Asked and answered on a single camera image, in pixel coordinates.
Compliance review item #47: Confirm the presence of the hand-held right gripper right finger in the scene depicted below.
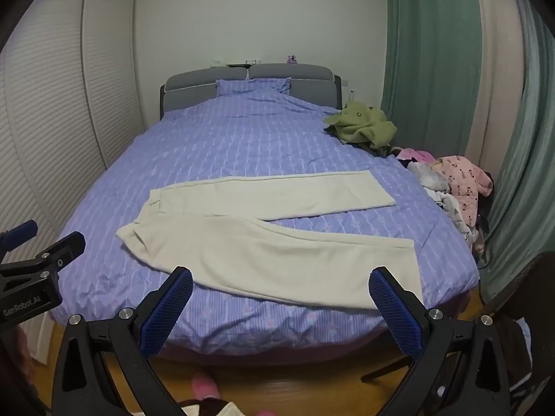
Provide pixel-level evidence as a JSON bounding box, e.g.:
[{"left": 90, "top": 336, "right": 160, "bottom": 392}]
[{"left": 368, "top": 267, "right": 520, "bottom": 416}]

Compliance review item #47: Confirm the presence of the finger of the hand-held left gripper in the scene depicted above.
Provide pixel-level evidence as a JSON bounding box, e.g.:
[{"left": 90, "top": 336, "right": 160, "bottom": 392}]
[
  {"left": 0, "top": 219, "right": 39, "bottom": 261},
  {"left": 0, "top": 232, "right": 86, "bottom": 279}
]

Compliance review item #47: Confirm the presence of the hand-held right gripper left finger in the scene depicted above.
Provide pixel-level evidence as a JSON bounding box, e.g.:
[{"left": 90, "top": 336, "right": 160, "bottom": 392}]
[{"left": 51, "top": 266, "right": 194, "bottom": 416}]

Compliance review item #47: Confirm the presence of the cream white sock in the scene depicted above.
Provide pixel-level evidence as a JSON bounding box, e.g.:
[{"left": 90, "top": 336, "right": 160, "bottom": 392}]
[{"left": 116, "top": 171, "right": 424, "bottom": 311}]

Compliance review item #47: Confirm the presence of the pink slipper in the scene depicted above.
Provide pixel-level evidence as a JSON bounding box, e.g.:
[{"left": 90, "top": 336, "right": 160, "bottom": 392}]
[{"left": 191, "top": 372, "right": 222, "bottom": 400}]

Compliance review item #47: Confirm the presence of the dark and cream cloth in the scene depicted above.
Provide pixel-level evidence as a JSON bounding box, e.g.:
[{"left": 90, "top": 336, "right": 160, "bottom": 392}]
[{"left": 177, "top": 398, "right": 244, "bottom": 416}]

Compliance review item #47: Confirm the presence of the white printed garment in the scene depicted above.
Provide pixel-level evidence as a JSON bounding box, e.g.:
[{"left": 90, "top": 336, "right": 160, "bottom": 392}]
[{"left": 427, "top": 190, "right": 480, "bottom": 245}]

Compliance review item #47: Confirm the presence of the white louvred wardrobe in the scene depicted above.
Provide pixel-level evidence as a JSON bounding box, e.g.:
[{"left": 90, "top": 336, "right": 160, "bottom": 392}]
[{"left": 0, "top": 0, "right": 146, "bottom": 271}]

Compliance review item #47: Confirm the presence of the pink printed padded jacket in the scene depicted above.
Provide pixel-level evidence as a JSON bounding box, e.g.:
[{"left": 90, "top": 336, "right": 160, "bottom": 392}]
[{"left": 434, "top": 155, "right": 495, "bottom": 227}]

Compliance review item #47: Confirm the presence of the magenta garment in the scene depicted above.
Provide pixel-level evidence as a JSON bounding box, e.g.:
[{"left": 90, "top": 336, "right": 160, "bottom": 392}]
[{"left": 396, "top": 147, "right": 435, "bottom": 165}]

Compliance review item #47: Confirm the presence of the purple floral striped duvet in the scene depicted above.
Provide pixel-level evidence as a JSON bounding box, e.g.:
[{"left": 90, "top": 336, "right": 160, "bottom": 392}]
[{"left": 52, "top": 79, "right": 480, "bottom": 356}]

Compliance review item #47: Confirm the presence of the olive green garment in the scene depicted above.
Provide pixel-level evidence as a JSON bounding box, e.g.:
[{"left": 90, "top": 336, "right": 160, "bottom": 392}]
[{"left": 323, "top": 101, "right": 398, "bottom": 150}]

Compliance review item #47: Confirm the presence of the green curtain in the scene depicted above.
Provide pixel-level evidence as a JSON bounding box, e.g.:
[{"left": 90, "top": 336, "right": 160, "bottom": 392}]
[
  {"left": 381, "top": 0, "right": 484, "bottom": 148},
  {"left": 477, "top": 0, "right": 555, "bottom": 305}
]

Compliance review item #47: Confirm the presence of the grey bed headboard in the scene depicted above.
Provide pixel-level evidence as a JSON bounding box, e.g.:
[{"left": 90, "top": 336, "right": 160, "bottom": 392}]
[{"left": 160, "top": 63, "right": 343, "bottom": 120}]

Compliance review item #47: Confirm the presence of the purple floral striped pillow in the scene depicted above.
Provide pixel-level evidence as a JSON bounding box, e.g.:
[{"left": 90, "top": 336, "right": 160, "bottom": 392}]
[{"left": 215, "top": 77, "right": 292, "bottom": 96}]

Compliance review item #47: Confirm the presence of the beige curtain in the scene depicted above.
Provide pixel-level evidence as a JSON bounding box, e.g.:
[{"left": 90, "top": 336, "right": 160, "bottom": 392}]
[{"left": 460, "top": 0, "right": 528, "bottom": 171}]

